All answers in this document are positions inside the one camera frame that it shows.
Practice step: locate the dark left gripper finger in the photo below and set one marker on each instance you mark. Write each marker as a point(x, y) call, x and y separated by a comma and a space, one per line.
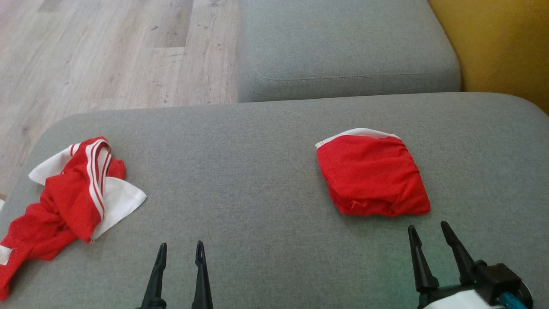
point(155, 283)
point(202, 283)

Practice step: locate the medium grey sofa seat cushion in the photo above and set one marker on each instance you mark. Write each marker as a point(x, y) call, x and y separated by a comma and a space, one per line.
point(343, 38)

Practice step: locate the large grey sofa seat cushion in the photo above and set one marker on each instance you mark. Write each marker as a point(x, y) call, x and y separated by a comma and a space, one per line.
point(257, 171)

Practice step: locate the wide yellow sofa backrest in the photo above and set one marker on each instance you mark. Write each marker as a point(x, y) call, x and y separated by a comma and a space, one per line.
point(506, 43)

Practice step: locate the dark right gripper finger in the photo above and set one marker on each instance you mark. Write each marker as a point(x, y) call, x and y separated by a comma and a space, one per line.
point(461, 257)
point(422, 270)

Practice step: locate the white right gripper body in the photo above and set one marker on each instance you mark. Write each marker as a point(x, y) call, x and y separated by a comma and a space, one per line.
point(454, 300)

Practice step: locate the red shorts with white stripes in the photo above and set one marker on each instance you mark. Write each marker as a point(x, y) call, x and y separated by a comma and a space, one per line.
point(369, 176)

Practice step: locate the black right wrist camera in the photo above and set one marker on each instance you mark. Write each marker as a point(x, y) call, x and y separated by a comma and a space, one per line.
point(502, 279)

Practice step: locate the red and white basketball jersey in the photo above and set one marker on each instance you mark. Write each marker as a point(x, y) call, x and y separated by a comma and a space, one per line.
point(68, 201)

